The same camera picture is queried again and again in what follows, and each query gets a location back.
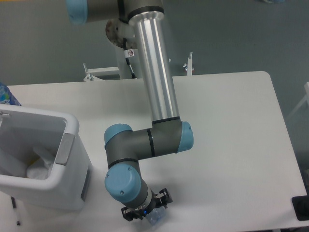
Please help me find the clear plastic bag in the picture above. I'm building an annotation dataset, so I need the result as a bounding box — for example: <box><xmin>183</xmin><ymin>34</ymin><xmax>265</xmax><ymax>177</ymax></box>
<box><xmin>26</xmin><ymin>146</ymin><xmax>55</xmax><ymax>180</ymax></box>

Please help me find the black device at table edge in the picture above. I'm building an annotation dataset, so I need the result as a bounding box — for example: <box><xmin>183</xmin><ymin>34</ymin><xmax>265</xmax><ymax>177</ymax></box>
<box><xmin>292</xmin><ymin>195</ymin><xmax>309</xmax><ymax>221</ymax></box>

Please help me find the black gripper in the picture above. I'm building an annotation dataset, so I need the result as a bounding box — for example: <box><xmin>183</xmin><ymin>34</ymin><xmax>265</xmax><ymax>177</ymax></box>
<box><xmin>121</xmin><ymin>188</ymin><xmax>173</xmax><ymax>221</ymax></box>

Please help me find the white frame at right edge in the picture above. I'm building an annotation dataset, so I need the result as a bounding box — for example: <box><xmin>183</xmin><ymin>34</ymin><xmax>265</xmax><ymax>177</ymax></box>
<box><xmin>286</xmin><ymin>82</ymin><xmax>309</xmax><ymax>120</ymax></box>

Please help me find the black pen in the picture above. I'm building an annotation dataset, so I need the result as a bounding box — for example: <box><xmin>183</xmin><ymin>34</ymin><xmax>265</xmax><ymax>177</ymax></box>
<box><xmin>11</xmin><ymin>197</ymin><xmax>21</xmax><ymax>226</ymax></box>

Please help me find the clear plastic water bottle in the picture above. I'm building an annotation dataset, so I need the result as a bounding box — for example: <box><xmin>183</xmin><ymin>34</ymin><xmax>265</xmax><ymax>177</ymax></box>
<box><xmin>146</xmin><ymin>207</ymin><xmax>167</xmax><ymax>226</ymax></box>

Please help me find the white plastic trash can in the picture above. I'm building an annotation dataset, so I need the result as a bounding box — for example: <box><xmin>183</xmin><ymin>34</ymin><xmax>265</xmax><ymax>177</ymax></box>
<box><xmin>0</xmin><ymin>104</ymin><xmax>92</xmax><ymax>210</ymax></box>

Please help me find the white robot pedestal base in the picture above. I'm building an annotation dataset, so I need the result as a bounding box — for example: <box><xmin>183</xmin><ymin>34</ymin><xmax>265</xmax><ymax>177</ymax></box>
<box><xmin>83</xmin><ymin>19</ymin><xmax>195</xmax><ymax>83</ymax></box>

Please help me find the blue labelled bottle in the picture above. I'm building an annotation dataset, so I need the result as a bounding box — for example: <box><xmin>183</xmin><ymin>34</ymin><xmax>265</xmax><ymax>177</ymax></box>
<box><xmin>0</xmin><ymin>83</ymin><xmax>21</xmax><ymax>106</ymax></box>

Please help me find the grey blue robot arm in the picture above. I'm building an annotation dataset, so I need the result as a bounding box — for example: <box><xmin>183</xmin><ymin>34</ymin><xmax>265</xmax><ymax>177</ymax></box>
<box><xmin>66</xmin><ymin>0</ymin><xmax>194</xmax><ymax>221</ymax></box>

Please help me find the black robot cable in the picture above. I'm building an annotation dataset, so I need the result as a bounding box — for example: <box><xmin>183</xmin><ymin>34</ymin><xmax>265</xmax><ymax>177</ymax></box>
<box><xmin>122</xmin><ymin>37</ymin><xmax>138</xmax><ymax>79</ymax></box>

